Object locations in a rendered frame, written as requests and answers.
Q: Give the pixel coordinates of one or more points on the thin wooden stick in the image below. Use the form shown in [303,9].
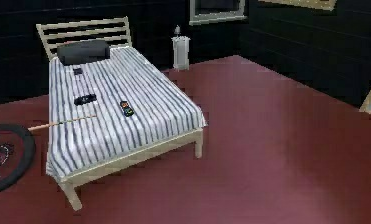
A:
[59,123]

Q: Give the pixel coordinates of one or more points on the black remote control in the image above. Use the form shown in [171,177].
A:
[84,99]

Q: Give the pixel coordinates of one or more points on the beige furniture corner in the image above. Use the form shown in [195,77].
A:
[370,101]

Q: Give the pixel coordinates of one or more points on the small black square object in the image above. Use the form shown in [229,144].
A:
[78,71]

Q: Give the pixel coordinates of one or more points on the striped bed with wooden frame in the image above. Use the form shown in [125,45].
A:
[133,100]

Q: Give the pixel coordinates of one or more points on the black round wheel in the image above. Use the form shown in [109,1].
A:
[24,156]

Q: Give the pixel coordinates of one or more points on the white side table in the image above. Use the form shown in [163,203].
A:
[181,53]

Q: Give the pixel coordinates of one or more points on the dark grey pillow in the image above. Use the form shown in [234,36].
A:
[83,51]

